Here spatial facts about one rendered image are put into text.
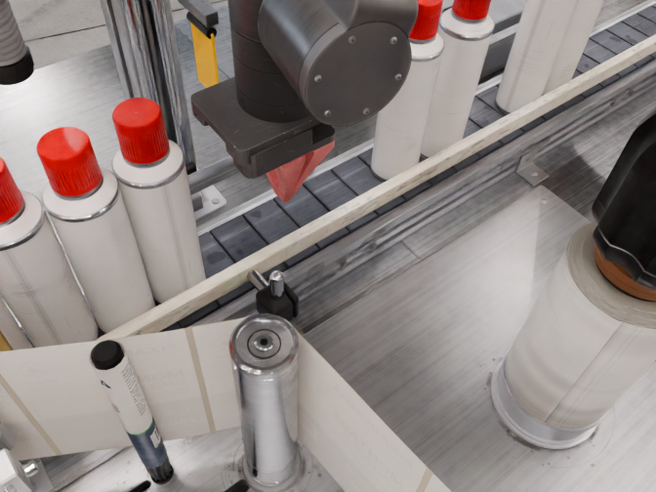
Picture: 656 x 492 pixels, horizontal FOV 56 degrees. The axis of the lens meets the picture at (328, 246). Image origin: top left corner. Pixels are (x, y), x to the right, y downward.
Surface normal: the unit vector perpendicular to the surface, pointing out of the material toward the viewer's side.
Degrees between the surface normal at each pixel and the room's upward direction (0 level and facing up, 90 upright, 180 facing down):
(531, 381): 88
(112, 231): 90
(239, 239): 0
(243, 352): 0
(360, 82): 91
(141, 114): 3
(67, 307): 90
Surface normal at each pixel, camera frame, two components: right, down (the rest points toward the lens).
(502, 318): 0.05, -0.62
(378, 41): 0.44, 0.72
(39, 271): 0.75, 0.54
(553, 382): -0.66, 0.59
